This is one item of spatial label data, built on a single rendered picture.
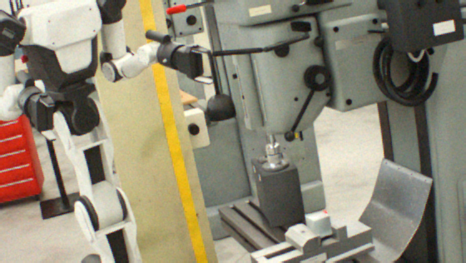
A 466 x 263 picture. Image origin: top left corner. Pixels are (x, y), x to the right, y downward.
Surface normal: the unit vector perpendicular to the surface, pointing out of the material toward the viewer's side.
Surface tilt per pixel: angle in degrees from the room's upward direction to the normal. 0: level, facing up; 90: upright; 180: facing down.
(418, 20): 90
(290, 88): 90
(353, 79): 90
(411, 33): 90
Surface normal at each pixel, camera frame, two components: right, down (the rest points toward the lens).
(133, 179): 0.32, 0.18
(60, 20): 0.62, 0.09
